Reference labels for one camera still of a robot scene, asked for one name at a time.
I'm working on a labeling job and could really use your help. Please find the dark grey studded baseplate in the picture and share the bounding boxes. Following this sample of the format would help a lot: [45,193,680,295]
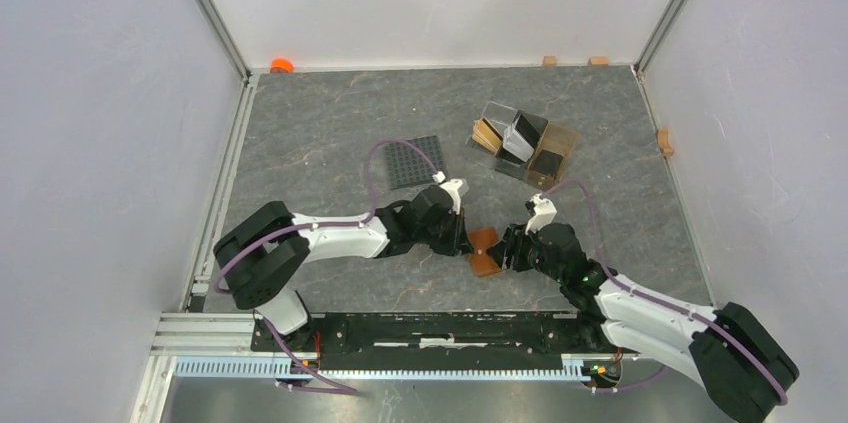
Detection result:
[383,135,448,190]

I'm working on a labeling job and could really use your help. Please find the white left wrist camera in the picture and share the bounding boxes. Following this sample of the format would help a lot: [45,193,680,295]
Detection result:
[432,171,469,214]

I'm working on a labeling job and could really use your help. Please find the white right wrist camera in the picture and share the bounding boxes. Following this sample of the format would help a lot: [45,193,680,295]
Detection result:
[524,193,557,234]

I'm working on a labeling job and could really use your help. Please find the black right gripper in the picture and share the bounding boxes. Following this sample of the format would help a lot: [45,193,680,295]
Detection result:
[485,220,565,285]

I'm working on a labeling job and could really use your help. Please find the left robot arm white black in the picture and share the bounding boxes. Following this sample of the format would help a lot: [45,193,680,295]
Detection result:
[213,179,472,351]

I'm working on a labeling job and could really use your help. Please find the black credit card stack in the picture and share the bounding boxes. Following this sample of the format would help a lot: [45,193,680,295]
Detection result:
[530,150,564,179]

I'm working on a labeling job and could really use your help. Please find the orange round cap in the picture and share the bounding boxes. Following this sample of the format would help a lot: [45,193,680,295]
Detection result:
[269,58,294,73]

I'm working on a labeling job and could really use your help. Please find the brown leather card holder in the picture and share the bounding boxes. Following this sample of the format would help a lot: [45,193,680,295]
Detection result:
[469,227,502,278]

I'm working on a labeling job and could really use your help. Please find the gold credit card stack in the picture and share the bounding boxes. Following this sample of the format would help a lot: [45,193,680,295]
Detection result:
[471,118,503,155]

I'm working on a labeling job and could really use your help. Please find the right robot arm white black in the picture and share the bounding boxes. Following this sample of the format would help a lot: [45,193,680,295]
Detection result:
[484,223,800,422]

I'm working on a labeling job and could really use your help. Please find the curved wooden piece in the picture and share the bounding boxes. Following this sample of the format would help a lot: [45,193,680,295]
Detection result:
[656,128,675,158]

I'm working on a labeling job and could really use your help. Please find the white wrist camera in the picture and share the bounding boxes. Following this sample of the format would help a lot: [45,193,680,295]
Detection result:
[432,171,469,214]
[524,193,557,234]

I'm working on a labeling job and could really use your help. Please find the white slotted cable duct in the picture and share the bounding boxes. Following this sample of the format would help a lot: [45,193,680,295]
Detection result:
[173,355,590,383]

